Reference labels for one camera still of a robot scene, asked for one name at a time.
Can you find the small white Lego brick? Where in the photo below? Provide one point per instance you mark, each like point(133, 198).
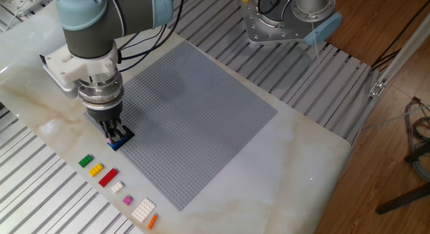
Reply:
point(117, 187)

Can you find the green Lego brick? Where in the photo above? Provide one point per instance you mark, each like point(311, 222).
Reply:
point(85, 161)

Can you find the yellow Lego brick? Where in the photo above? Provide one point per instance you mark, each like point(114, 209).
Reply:
point(96, 169)

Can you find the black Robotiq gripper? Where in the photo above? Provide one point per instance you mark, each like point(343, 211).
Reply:
point(105, 114)

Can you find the aluminium frame profile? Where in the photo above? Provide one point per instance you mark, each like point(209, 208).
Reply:
point(403, 52)

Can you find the perforated aluminium plate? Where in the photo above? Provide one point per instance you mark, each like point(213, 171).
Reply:
point(23, 3)

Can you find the orange Lego brick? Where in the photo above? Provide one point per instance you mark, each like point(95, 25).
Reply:
point(152, 221)

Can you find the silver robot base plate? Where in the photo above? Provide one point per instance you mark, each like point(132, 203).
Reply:
point(268, 34)

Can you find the black stand legs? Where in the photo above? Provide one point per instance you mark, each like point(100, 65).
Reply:
point(403, 200)

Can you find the silver corner bracket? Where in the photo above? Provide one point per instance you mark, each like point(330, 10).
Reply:
point(377, 89)

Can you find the white zip tie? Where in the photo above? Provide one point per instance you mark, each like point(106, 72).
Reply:
point(315, 45)

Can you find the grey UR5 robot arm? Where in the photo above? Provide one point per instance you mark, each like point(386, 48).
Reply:
point(94, 42)

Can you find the dark navy Lego plate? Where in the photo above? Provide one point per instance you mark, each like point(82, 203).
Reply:
point(130, 134)

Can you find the marble pattern board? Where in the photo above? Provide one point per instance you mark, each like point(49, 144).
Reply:
point(268, 177)

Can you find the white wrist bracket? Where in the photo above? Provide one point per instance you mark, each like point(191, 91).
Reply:
point(70, 71)

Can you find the red Lego brick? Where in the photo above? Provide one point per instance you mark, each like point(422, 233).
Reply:
point(108, 177)

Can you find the small magenta Lego brick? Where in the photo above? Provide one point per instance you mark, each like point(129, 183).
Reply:
point(127, 200)

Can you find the grey Lego baseplate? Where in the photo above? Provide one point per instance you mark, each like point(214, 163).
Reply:
point(195, 126)

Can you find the large white Lego plate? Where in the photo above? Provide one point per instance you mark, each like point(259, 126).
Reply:
point(143, 209)

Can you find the light pink Lego brick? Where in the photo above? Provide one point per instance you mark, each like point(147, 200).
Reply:
point(109, 140)

